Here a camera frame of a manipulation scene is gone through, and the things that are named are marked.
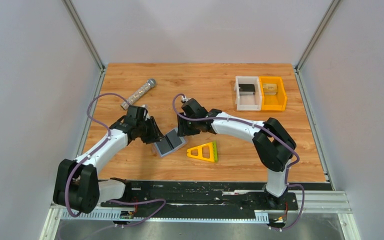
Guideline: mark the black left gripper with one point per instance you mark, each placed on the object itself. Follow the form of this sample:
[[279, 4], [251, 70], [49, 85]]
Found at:
[[150, 130]]

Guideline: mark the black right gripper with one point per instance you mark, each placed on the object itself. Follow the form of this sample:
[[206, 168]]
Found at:
[[185, 125]]

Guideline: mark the pink leather card holder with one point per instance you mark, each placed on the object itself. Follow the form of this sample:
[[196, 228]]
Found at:
[[169, 144]]

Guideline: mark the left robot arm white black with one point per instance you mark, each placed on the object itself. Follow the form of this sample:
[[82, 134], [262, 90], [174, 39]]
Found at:
[[77, 186]]

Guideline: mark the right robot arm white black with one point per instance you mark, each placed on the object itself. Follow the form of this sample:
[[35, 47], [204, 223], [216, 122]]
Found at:
[[273, 144]]

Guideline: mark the black card in white bin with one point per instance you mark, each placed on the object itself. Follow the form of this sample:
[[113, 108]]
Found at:
[[246, 89]]

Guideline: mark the yellow triangular toy block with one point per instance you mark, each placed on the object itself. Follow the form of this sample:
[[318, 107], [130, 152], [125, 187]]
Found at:
[[202, 152]]

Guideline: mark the green toy brick strip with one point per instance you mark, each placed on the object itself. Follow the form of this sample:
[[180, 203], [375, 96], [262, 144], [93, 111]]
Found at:
[[215, 152]]

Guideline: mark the silver glitter microphone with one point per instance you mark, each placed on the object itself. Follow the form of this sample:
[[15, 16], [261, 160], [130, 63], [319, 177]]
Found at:
[[148, 85]]

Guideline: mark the white plastic bin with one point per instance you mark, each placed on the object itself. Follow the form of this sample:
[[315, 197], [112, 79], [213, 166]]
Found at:
[[249, 96]]

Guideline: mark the yellow plastic bin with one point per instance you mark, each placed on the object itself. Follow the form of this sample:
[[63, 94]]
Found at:
[[274, 97]]

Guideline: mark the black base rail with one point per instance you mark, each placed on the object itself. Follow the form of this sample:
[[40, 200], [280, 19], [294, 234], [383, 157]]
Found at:
[[205, 199]]

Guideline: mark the left aluminium frame post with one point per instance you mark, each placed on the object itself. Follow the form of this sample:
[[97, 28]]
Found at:
[[72, 11]]

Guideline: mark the aluminium frame post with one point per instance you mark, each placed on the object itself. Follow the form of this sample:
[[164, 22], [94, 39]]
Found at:
[[334, 4], [72, 11]]

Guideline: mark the right aluminium frame post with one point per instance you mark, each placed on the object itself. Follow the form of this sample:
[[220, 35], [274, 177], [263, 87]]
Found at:
[[334, 4]]

